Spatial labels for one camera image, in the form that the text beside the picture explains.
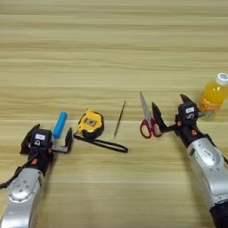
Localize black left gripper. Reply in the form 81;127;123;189
20;124;74;176

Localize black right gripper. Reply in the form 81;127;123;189
151;94;209;148

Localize blue rectangular block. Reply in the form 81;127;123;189
52;111;69;140

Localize red handled scissors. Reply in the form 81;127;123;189
139;91;163;140

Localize orange juice bottle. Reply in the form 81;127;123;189
198;72;228;121

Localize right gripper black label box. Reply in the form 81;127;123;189
177;102;200;121

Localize yellow black tape measure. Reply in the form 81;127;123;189
73;108;129;154

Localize thin black stick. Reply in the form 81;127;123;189
113;101;126;139

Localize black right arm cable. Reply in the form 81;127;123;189
203;133;228;166

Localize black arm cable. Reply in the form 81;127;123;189
0;151;39;191
203;133;228;166

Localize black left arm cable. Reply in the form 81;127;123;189
0;151;39;191

